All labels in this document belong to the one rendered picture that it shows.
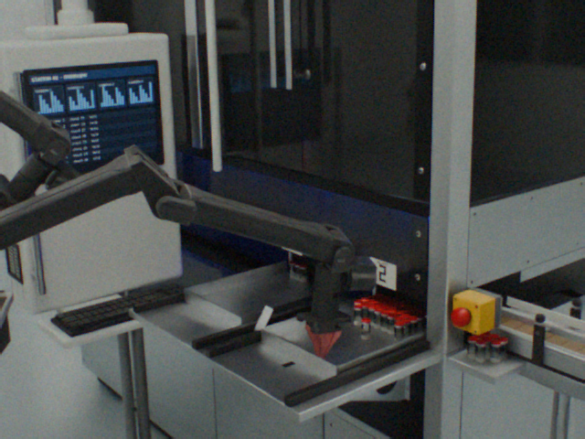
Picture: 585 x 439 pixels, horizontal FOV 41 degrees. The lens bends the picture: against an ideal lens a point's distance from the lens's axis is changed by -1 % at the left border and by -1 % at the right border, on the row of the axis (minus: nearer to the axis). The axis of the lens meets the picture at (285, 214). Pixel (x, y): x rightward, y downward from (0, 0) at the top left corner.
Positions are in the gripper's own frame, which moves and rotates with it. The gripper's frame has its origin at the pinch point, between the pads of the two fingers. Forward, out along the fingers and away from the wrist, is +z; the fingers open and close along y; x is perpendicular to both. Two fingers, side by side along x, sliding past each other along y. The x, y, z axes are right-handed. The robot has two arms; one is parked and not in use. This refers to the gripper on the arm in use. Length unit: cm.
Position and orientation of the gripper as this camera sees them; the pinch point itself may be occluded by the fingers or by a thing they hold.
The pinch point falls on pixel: (320, 356)
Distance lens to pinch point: 169.9
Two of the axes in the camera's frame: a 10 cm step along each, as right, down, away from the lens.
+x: -6.1, -2.0, 7.7
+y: 7.9, -0.4, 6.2
